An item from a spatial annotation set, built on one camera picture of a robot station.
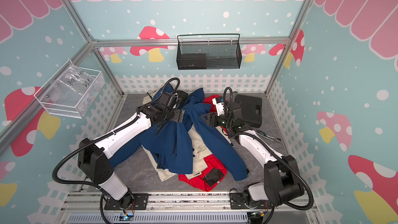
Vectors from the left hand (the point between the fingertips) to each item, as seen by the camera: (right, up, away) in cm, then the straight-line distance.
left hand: (175, 114), depth 85 cm
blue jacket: (-4, -15, 0) cm, 16 cm away
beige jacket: (+15, -20, +2) cm, 25 cm away
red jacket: (+22, -31, -4) cm, 38 cm away
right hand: (+16, 0, -3) cm, 16 cm away
